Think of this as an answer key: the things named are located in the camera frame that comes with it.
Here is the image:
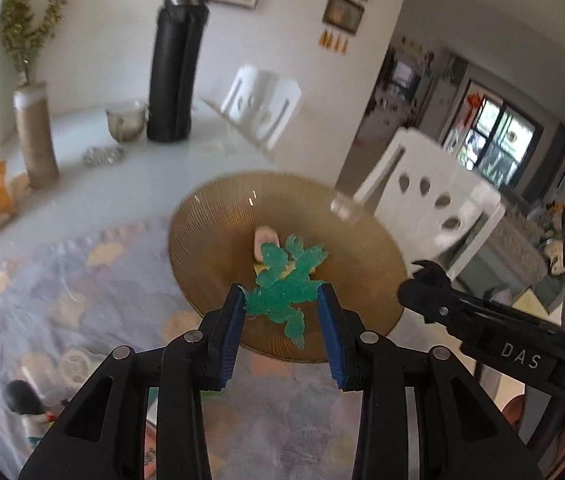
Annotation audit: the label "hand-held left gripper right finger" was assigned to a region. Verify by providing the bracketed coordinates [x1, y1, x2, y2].
[317, 284, 546, 480]

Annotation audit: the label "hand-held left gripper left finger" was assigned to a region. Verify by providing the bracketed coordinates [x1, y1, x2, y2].
[17, 282, 249, 480]

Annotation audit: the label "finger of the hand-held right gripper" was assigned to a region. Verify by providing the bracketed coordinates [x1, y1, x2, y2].
[410, 259, 563, 330]
[397, 280, 481, 342]

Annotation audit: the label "teal green toy frog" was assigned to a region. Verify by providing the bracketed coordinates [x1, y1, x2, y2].
[245, 233, 326, 351]

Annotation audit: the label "amber ribbed glass bowl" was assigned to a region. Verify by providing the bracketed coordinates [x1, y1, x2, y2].
[167, 172, 408, 363]

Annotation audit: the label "grey sofa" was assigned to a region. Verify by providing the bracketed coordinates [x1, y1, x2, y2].
[457, 187, 565, 311]

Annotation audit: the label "yellow toy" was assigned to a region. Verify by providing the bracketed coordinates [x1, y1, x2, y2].
[254, 257, 319, 281]

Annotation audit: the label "pink toy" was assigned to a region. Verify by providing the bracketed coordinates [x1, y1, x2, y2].
[254, 226, 279, 263]

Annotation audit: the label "white plastic chair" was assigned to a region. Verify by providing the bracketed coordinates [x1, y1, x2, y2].
[200, 64, 303, 151]
[330, 127, 508, 281]

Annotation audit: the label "printed pastel blanket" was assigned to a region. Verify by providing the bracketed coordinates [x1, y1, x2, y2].
[0, 215, 528, 480]

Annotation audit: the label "dark framed window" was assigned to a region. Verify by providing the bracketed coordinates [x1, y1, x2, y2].
[455, 80, 546, 186]

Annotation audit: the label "black round toy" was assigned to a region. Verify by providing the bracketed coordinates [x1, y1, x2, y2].
[5, 380, 46, 416]

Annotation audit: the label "clear glass dish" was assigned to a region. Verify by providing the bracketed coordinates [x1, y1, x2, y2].
[82, 146, 124, 167]

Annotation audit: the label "silver metal cup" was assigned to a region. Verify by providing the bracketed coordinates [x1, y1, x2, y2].
[105, 100, 149, 142]

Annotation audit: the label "black water bottle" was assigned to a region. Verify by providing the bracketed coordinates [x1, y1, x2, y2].
[146, 0, 212, 143]

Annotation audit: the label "small framed picture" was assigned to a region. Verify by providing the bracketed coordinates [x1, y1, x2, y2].
[323, 0, 366, 36]

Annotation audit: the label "beige cylindrical vase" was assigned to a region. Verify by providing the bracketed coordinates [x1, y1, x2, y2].
[12, 81, 61, 190]

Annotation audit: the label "green plant branches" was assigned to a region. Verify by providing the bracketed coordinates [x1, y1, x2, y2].
[0, 0, 72, 86]

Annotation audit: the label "orange wall ornaments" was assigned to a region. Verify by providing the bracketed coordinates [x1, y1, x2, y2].
[319, 30, 351, 53]

